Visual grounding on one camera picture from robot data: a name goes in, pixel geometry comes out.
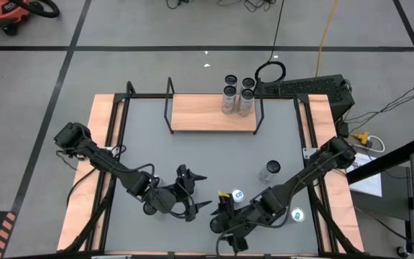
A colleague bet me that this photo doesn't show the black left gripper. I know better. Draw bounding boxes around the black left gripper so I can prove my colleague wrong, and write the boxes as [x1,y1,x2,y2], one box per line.
[143,164,213,222]

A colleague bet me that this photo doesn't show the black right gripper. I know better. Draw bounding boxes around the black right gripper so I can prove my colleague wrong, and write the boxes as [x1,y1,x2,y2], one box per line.
[210,196,265,254]

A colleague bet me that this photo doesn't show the Celsius Tropical Vibe can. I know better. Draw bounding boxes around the Celsius Tropical Vibe can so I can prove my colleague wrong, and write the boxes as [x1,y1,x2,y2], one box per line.
[237,88,256,118]
[142,202,165,221]

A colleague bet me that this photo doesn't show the white Celsius can black lid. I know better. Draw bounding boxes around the white Celsius can black lid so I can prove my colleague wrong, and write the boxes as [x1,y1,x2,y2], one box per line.
[241,77,257,91]

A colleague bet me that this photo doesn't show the wooden shelf black metal legs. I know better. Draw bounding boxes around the wooden shelf black metal legs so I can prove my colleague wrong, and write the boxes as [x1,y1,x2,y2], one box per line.
[162,76,265,136]

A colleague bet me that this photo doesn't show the Celsius can blue band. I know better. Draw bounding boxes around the Celsius can blue band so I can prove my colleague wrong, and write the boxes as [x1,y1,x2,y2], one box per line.
[258,159,282,184]

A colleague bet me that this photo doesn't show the white printed paper sheet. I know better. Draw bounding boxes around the white printed paper sheet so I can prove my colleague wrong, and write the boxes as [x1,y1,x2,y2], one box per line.
[345,150,384,198]

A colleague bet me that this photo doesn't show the yellow power splitter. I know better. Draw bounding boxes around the yellow power splitter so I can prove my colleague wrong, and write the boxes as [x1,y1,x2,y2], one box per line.
[350,131,373,148]

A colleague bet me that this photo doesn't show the black desk beam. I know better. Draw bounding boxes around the black desk beam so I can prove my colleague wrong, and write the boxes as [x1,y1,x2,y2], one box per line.
[346,136,414,185]

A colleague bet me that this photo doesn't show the orange shop vacuum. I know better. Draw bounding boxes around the orange shop vacuum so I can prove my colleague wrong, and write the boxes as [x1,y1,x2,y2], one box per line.
[0,0,60,37]

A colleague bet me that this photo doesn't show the black aluminium rig frame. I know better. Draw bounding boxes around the black aluminium rig frame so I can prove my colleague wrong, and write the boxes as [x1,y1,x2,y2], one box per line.
[57,81,366,257]

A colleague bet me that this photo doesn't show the black looped floor cable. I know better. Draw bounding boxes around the black looped floor cable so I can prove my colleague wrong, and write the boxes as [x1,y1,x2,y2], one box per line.
[254,0,288,85]

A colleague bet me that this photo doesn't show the yellow cable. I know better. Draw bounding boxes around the yellow cable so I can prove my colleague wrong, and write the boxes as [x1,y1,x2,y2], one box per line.
[314,0,339,78]

